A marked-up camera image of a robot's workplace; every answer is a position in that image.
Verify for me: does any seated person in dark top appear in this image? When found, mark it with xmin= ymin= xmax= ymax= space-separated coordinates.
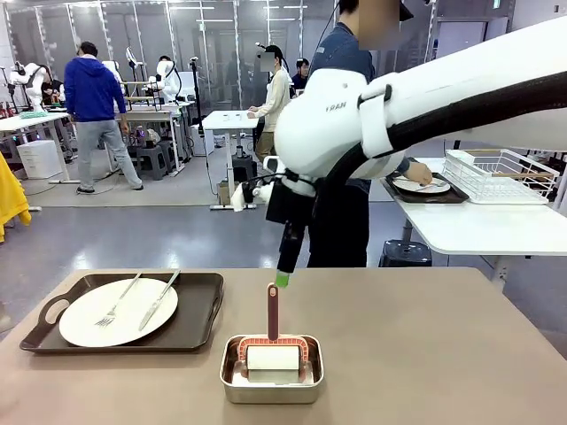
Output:
xmin=291 ymin=58 xmax=311 ymax=97

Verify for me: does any silver fork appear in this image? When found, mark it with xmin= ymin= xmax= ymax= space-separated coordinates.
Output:
xmin=94 ymin=272 xmax=144 ymax=329

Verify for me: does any grey plastic stool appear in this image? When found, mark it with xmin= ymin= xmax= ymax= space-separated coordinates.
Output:
xmin=135 ymin=141 xmax=178 ymax=181

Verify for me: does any dark brown serving tray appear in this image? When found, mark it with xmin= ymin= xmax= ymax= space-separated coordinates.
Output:
xmin=19 ymin=272 xmax=226 ymax=355
xmin=381 ymin=170 xmax=470 ymax=205

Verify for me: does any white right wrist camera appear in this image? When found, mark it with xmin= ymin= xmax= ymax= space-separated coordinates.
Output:
xmin=229 ymin=176 xmax=274 ymax=212

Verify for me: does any person in blue hoodie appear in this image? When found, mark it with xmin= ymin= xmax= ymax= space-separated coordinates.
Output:
xmin=64 ymin=41 xmax=145 ymax=195

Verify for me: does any white drawer cabinet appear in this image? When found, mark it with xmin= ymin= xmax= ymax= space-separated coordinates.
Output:
xmin=16 ymin=140 xmax=64 ymax=181

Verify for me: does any rectangular metal tray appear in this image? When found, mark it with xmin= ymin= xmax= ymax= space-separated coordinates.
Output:
xmin=220 ymin=334 xmax=325 ymax=405

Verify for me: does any person in denim jacket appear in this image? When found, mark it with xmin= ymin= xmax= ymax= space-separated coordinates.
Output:
xmin=307 ymin=0 xmax=438 ymax=269

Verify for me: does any white round plate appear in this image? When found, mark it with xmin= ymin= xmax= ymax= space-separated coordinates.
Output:
xmin=58 ymin=277 xmax=180 ymax=348
xmin=392 ymin=175 xmax=452 ymax=195

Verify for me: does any silver table knife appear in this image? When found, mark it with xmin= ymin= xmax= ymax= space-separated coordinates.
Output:
xmin=138 ymin=269 xmax=182 ymax=332

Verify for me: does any white standing desk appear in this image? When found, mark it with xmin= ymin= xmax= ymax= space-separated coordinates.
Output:
xmin=201 ymin=110 xmax=262 ymax=212

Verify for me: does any red lint roller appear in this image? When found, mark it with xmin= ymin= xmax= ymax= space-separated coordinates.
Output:
xmin=237 ymin=282 xmax=310 ymax=385

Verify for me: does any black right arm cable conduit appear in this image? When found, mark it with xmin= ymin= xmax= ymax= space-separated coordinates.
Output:
xmin=325 ymin=70 xmax=567 ymax=187

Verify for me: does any black plastic stool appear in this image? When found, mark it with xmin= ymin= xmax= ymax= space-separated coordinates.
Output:
xmin=378 ymin=239 xmax=433 ymax=268

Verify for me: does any white side table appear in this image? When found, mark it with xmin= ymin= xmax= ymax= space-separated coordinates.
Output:
xmin=380 ymin=157 xmax=567 ymax=284

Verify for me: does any black stool under desk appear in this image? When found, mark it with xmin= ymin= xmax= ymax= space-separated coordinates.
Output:
xmin=232 ymin=154 xmax=259 ymax=183

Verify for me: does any white wire dish rack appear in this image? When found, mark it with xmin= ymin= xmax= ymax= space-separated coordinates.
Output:
xmin=442 ymin=149 xmax=560 ymax=205

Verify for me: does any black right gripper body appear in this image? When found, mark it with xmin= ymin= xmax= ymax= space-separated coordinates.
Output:
xmin=265 ymin=179 xmax=318 ymax=228

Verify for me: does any black camera tripod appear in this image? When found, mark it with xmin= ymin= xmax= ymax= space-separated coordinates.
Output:
xmin=189 ymin=56 xmax=206 ymax=134

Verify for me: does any white long desk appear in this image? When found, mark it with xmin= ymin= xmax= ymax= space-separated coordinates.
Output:
xmin=0 ymin=112 xmax=74 ymax=185

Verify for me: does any person right hand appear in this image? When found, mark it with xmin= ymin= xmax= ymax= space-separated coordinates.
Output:
xmin=408 ymin=162 xmax=434 ymax=186

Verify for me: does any person in cream top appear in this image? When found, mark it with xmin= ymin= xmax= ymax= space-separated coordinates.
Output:
xmin=246 ymin=43 xmax=292 ymax=166

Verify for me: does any wooden frame workbench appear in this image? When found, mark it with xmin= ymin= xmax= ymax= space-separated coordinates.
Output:
xmin=115 ymin=79 xmax=196 ymax=174

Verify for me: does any yellow cloth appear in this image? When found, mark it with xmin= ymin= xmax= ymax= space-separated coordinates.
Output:
xmin=0 ymin=152 xmax=32 ymax=243

